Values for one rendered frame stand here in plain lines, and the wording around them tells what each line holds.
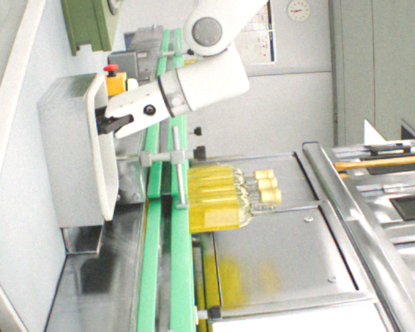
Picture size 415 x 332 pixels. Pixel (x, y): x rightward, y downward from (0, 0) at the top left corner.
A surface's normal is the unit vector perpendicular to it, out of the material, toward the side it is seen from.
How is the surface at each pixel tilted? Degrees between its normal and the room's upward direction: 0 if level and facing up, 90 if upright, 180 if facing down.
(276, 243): 90
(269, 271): 90
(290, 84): 90
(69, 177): 90
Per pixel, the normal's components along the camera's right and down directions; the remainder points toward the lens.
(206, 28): -0.06, 0.19
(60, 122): 0.04, 0.37
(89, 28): 0.07, 0.72
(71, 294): -0.08, -0.92
